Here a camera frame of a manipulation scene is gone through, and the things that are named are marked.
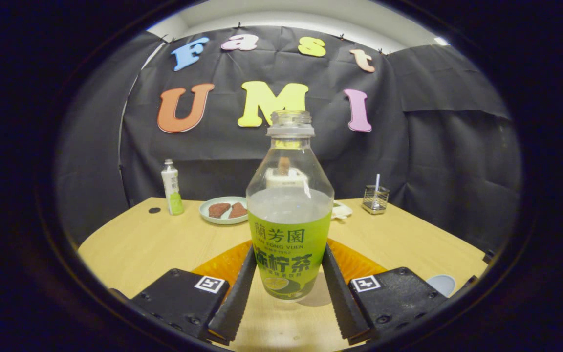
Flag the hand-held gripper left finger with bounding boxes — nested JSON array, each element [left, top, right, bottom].
[[129, 240, 258, 344]]

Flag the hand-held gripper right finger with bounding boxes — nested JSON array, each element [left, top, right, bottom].
[[321, 238, 449, 342]]

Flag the clear green label juice bottle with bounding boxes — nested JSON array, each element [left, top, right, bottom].
[[245, 110, 335, 302]]

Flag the pale blue cup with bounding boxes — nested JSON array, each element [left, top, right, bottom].
[[426, 274, 456, 298]]

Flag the white capped drink bottle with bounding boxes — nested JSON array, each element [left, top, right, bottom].
[[161, 159, 185, 216]]

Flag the pale green round plate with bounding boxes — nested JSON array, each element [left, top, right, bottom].
[[199, 196, 249, 225]]

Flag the white rectangular tray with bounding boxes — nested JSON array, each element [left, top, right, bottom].
[[331, 200, 353, 220]]

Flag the wooden table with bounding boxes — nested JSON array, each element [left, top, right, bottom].
[[77, 196, 488, 352]]

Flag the black backdrop cloth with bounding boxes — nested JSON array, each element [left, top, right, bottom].
[[56, 25, 523, 255]]

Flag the wire mesh holder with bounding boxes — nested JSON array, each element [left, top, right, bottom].
[[362, 185, 390, 215]]

